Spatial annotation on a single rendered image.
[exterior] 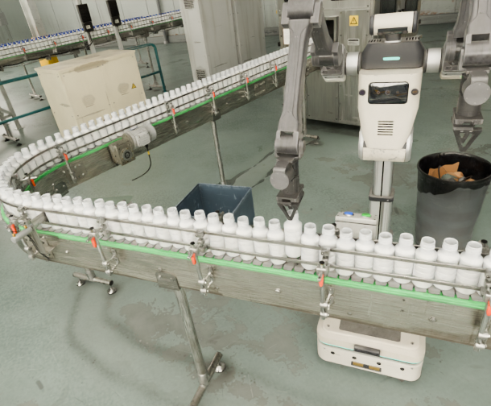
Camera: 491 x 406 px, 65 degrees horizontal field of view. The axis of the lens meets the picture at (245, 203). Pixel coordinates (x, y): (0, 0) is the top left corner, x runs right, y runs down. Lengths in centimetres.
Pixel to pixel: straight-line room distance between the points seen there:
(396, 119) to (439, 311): 75
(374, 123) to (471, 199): 128
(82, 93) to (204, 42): 269
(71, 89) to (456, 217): 429
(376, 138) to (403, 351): 104
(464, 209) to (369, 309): 159
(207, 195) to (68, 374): 135
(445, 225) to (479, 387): 102
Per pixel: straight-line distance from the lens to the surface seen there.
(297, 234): 127
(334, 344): 216
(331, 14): 487
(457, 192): 274
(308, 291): 137
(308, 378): 228
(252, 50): 815
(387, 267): 127
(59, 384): 266
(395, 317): 138
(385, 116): 166
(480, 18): 120
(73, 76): 524
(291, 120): 113
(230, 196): 204
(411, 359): 214
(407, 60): 168
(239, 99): 369
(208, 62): 723
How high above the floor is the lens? 189
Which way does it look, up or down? 31 degrees down
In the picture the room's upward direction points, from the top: 8 degrees counter-clockwise
